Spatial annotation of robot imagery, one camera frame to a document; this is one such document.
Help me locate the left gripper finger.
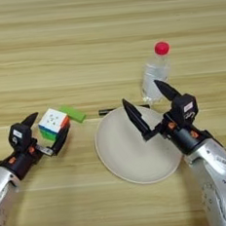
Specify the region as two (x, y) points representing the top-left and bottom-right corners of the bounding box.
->
(32, 123), (74, 159)
(19, 110), (41, 130)

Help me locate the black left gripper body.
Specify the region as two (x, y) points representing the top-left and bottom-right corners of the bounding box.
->
(0, 145), (44, 182)

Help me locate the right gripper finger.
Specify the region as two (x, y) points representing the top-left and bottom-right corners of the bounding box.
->
(153, 76), (183, 104)
(121, 94), (165, 144)

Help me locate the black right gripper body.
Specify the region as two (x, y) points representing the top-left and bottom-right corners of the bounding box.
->
(156, 109), (217, 158)

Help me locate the clear water bottle red cap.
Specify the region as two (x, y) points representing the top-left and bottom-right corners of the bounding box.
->
(136, 40), (176, 105)

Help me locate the colourful puzzle cube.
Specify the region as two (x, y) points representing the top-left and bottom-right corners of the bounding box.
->
(35, 105), (72, 143)

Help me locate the black marker pen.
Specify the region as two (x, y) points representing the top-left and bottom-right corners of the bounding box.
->
(97, 102), (152, 116)

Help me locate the green rectangular block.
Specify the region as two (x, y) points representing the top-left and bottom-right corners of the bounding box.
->
(58, 102), (88, 126)

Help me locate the white round plate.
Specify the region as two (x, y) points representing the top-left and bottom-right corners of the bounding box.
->
(92, 101), (186, 189)

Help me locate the labelled box on left gripper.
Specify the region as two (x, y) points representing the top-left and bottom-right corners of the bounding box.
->
(7, 122), (35, 154)

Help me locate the labelled box on gripper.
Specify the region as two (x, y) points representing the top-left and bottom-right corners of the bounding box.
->
(7, 122), (35, 154)
(169, 92), (201, 131)

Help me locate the labelled box on right gripper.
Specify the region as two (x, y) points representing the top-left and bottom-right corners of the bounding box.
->
(169, 92), (201, 131)

